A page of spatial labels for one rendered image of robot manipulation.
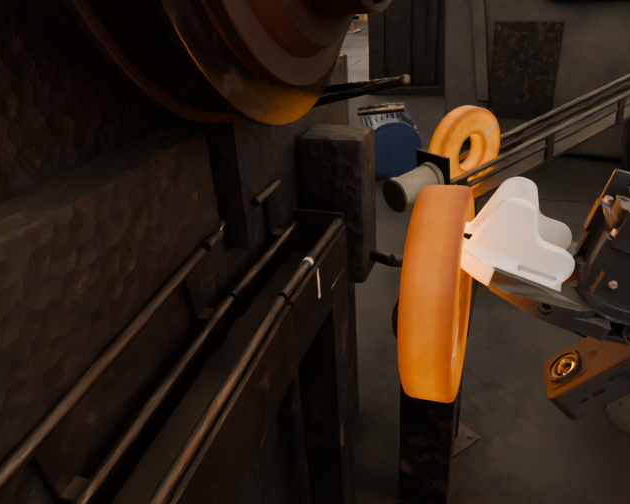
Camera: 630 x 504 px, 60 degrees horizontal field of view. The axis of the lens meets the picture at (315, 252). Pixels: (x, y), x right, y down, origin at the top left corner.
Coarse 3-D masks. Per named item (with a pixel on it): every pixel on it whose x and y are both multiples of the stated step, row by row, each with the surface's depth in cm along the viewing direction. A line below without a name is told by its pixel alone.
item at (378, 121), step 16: (400, 112) 277; (384, 128) 258; (400, 128) 256; (416, 128) 270; (384, 144) 260; (400, 144) 260; (416, 144) 260; (384, 160) 263; (400, 160) 263; (416, 160) 263; (384, 176) 269
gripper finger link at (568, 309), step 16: (496, 272) 34; (496, 288) 34; (512, 288) 34; (528, 288) 33; (544, 288) 33; (528, 304) 33; (544, 304) 33; (560, 304) 32; (576, 304) 32; (544, 320) 33; (560, 320) 32; (576, 320) 32; (592, 320) 32; (608, 320) 32; (592, 336) 32
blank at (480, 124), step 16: (464, 112) 92; (480, 112) 94; (448, 128) 91; (464, 128) 93; (480, 128) 95; (496, 128) 98; (432, 144) 93; (448, 144) 92; (480, 144) 98; (496, 144) 99; (480, 160) 98
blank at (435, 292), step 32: (448, 192) 36; (416, 224) 34; (448, 224) 33; (416, 256) 33; (448, 256) 32; (416, 288) 32; (448, 288) 32; (416, 320) 33; (448, 320) 32; (416, 352) 33; (448, 352) 33; (416, 384) 35; (448, 384) 34
